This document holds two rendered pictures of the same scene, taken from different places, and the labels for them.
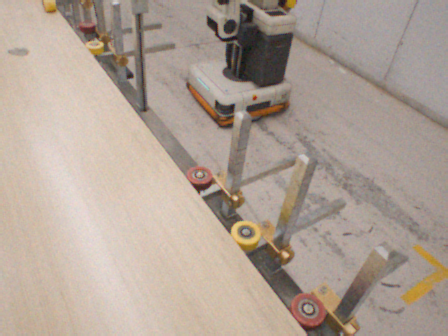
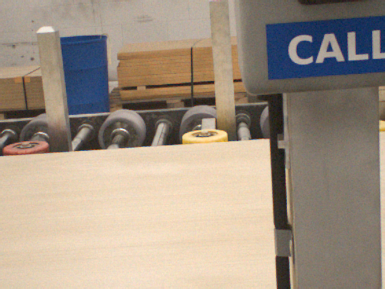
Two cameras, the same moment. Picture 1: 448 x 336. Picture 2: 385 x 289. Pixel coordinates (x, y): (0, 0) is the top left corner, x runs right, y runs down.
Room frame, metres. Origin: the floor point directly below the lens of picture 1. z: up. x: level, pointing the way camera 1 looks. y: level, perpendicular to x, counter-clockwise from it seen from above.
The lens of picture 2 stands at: (1.59, 0.15, 1.20)
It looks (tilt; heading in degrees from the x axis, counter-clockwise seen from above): 13 degrees down; 130
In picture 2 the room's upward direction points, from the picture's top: 4 degrees counter-clockwise
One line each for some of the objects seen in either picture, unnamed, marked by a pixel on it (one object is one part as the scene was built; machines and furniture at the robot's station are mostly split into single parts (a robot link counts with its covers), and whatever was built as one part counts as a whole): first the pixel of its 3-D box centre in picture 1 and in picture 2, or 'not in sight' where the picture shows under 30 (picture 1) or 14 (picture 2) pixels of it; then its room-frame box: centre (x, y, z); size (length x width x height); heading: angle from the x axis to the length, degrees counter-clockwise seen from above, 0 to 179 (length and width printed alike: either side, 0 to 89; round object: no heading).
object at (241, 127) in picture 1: (234, 176); not in sight; (0.85, -0.03, 0.89); 0.04 x 0.04 x 0.48; 38
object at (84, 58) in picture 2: not in sight; (78, 80); (-2.93, 4.15, 0.36); 0.59 x 0.57 x 0.73; 128
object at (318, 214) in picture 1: (293, 227); not in sight; (0.74, -0.23, 0.81); 0.43 x 0.03 x 0.04; 128
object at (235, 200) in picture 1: (227, 190); not in sight; (0.87, -0.02, 0.81); 0.14 x 0.06 x 0.05; 38
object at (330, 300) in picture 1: (333, 311); not in sight; (0.47, -0.32, 0.82); 0.14 x 0.06 x 0.05; 38
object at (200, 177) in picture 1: (198, 186); not in sight; (0.82, 0.08, 0.85); 0.08 x 0.08 x 0.11
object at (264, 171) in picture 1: (247, 178); not in sight; (0.94, -0.08, 0.80); 0.43 x 0.03 x 0.04; 128
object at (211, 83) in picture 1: (238, 86); not in sight; (2.72, -0.02, 0.16); 0.67 x 0.64 x 0.25; 125
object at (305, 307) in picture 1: (303, 318); not in sight; (0.42, -0.23, 0.85); 0.08 x 0.08 x 0.11
